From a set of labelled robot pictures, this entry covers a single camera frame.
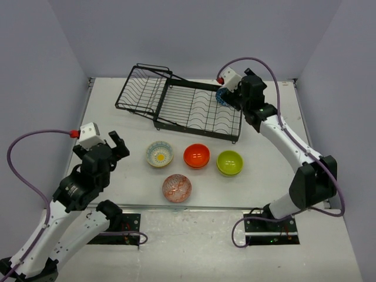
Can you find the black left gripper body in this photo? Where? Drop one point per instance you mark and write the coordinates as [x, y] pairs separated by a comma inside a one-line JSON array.
[[106, 179]]

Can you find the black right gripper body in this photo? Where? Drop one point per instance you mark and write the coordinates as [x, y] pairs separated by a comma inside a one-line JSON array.
[[235, 98]]

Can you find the blue patterned bowl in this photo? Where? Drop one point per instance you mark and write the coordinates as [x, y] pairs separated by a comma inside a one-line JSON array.
[[221, 94]]

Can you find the yellow checkered white bowl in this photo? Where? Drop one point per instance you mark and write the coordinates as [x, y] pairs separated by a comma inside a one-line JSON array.
[[159, 152]]

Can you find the red patterned bowl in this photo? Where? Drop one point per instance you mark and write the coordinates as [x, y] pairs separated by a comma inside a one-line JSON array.
[[176, 188]]

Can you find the lime green bowl front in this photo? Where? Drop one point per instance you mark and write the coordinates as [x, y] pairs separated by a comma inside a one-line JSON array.
[[230, 159]]

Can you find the lime green bowl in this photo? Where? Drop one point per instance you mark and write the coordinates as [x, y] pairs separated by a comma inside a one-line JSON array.
[[228, 172], [230, 159]]

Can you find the orange bowl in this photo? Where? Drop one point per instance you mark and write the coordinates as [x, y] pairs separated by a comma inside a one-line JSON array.
[[197, 166], [196, 153]]

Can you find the orange bowl front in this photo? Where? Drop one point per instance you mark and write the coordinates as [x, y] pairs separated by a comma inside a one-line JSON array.
[[197, 166]]

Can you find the white floral bowl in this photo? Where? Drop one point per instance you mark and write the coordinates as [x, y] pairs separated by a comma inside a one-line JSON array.
[[160, 166]]

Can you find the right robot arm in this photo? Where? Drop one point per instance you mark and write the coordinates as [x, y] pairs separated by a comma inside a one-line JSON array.
[[314, 175]]

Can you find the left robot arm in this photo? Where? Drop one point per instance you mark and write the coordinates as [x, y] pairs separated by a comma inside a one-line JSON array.
[[45, 252]]

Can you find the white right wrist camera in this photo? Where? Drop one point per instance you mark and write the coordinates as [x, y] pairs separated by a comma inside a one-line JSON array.
[[231, 79]]

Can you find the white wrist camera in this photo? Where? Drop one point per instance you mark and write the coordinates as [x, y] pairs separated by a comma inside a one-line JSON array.
[[90, 136], [231, 79]]

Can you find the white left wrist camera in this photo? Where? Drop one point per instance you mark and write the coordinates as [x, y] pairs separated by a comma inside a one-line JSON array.
[[90, 136]]

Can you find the black wire dish rack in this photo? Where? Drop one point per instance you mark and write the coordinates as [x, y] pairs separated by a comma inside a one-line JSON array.
[[177, 104]]

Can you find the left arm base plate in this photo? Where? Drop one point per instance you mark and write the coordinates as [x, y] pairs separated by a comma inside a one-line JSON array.
[[127, 222]]

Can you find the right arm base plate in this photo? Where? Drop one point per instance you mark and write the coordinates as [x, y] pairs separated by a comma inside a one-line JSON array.
[[264, 233]]

